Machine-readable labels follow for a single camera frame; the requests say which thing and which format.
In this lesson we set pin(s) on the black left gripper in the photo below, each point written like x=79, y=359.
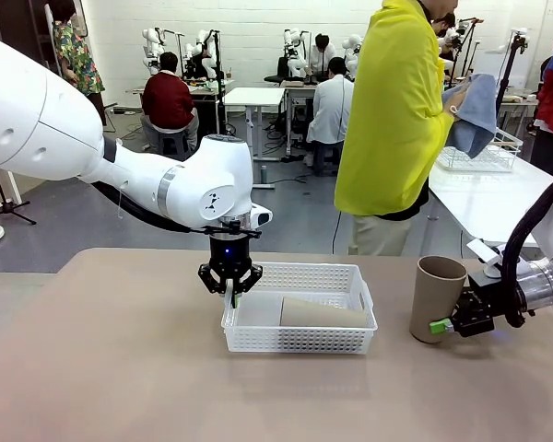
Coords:
x=230, y=253

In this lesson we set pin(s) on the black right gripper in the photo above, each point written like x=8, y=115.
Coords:
x=481, y=308

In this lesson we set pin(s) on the brown paper-look tall cup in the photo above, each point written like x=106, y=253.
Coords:
x=431, y=299
x=322, y=315

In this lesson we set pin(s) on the white perforated plastic basket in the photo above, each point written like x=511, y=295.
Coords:
x=299, y=343

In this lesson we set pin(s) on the blue-grey cleaning cloth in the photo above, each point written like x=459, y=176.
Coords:
x=477, y=119

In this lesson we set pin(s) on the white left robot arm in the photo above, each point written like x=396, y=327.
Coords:
x=37, y=110

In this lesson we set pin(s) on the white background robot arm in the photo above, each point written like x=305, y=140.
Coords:
x=351, y=48
x=152, y=43
x=294, y=53
x=202, y=53

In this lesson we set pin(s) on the person's left hand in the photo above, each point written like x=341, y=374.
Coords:
x=458, y=93

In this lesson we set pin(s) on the grey bottle on floor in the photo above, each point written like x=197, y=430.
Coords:
x=263, y=174

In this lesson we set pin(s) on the large white side table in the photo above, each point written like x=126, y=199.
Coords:
x=479, y=202

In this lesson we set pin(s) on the grey plastic stool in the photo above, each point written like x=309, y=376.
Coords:
x=172, y=143

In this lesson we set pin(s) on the white height-adjustable desk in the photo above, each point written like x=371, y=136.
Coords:
x=253, y=96

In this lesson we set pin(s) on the seated person in red sweater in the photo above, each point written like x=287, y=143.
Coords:
x=168, y=101

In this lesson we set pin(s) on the cluttered grey work desk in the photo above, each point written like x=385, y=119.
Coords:
x=209, y=87

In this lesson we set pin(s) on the seated person in lab coat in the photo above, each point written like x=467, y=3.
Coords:
x=327, y=110

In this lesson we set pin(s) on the person in yellow poncho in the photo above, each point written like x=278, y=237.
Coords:
x=391, y=115

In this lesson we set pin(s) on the black office chair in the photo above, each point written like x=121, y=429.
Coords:
x=281, y=71

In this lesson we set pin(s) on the black stand pole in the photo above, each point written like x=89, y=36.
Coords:
x=217, y=60

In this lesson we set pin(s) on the rear wooden workbench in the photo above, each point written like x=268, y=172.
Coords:
x=516, y=97

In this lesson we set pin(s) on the small black floor tripod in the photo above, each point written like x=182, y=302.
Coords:
x=9, y=209

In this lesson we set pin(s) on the black-haired person in white top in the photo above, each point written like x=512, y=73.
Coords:
x=322, y=50

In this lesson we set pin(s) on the white board panel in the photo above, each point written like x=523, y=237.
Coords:
x=500, y=62

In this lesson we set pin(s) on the person in floral dress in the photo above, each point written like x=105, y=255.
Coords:
x=76, y=60

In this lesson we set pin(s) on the thin black light tripod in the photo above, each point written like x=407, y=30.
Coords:
x=465, y=46

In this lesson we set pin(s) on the dark shelving unit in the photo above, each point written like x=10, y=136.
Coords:
x=9, y=18

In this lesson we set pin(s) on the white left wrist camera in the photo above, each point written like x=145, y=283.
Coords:
x=262, y=216

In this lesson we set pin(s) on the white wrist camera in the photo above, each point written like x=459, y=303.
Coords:
x=481, y=251
x=262, y=216

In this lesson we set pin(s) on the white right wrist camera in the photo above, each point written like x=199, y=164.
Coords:
x=481, y=251

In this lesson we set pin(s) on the white metal rack frame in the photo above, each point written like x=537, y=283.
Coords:
x=14, y=189

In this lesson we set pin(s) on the black camera tripod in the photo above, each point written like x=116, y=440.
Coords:
x=511, y=69

